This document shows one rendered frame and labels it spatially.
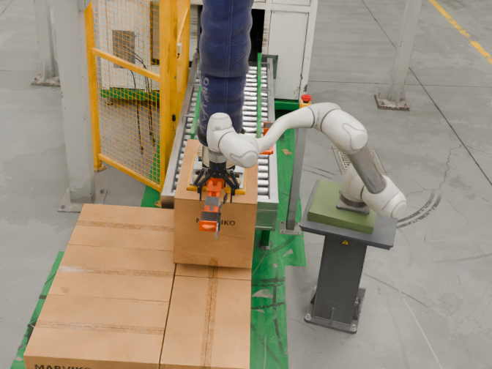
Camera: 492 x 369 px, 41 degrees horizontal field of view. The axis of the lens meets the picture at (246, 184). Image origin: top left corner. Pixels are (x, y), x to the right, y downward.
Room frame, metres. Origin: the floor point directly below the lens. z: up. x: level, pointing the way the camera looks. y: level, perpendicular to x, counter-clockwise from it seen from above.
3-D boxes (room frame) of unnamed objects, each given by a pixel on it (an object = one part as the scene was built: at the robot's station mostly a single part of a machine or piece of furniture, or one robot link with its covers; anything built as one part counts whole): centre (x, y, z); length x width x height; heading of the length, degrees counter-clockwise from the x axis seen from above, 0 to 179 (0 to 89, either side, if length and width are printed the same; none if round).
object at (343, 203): (3.07, -0.60, 0.83); 0.22 x 0.18 x 0.06; 170
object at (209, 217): (2.28, 0.15, 1.16); 0.08 x 0.07 x 0.05; 0
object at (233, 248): (2.94, 0.14, 0.82); 0.60 x 0.40 x 0.40; 1
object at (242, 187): (2.88, 0.05, 1.04); 0.34 x 0.10 x 0.05; 0
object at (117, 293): (2.63, 0.43, 0.34); 1.20 x 1.00 x 0.40; 1
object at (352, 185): (3.04, -0.61, 0.97); 0.18 x 0.16 x 0.22; 36
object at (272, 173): (4.47, -0.15, 0.50); 2.31 x 0.05 x 0.19; 1
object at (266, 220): (3.29, 0.15, 0.48); 0.70 x 0.03 x 0.15; 91
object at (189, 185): (2.88, 0.24, 1.04); 0.34 x 0.10 x 0.05; 0
